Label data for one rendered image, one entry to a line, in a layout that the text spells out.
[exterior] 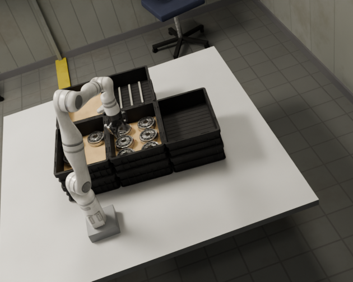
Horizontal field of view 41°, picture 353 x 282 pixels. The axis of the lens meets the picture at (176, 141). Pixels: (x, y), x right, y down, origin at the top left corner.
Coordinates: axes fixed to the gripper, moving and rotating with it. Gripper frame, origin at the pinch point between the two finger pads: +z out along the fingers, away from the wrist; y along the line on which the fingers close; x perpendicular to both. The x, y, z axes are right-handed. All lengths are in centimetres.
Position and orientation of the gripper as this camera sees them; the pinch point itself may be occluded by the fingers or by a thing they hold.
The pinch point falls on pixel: (121, 131)
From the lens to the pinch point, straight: 248.9
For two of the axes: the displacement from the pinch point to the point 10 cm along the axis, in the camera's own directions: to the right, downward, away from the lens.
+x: -8.0, -2.6, 5.5
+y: 5.7, -6.4, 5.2
